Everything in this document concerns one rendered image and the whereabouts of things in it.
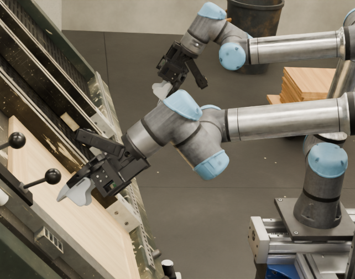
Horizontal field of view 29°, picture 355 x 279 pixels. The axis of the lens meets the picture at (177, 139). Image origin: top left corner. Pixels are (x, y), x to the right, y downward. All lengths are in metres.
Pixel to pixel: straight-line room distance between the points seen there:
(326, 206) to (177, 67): 0.62
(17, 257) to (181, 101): 0.45
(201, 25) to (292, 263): 0.80
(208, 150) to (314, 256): 0.87
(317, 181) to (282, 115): 0.63
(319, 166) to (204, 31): 0.53
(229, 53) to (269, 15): 4.24
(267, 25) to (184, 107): 4.85
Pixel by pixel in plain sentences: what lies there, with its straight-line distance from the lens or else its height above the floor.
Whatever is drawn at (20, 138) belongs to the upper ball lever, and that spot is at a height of 1.51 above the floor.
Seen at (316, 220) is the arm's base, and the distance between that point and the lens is 2.19.
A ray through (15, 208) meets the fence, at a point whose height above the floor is 1.31.
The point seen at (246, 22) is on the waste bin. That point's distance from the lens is 6.19.
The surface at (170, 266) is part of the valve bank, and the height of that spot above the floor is 0.79.
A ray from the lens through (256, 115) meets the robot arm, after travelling 1.55.
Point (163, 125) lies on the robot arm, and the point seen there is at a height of 1.59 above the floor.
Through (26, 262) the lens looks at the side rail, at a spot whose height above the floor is 1.34.
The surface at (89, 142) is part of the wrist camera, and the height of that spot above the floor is 1.52.
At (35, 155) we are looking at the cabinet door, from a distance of 2.01.
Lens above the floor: 2.19
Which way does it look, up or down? 26 degrees down
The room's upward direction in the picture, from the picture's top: 5 degrees clockwise
